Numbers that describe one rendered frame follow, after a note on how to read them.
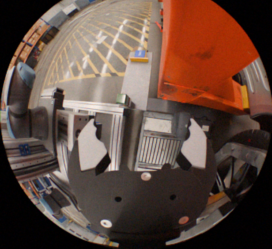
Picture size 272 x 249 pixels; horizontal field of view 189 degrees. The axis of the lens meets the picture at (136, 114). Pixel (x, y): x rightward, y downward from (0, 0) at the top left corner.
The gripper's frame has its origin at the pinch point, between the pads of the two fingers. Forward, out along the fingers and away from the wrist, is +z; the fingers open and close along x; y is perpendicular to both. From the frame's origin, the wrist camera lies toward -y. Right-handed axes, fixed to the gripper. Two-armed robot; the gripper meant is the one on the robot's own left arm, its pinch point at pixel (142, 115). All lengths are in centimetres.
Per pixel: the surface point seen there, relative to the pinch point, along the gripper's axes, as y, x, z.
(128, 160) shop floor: 88, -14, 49
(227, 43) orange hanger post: -12.5, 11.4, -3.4
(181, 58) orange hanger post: -8.7, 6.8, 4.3
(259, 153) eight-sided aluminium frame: 3.0, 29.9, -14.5
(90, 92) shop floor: 21, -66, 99
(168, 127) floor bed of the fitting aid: 47, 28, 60
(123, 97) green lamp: 4.8, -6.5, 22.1
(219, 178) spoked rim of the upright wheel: 33, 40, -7
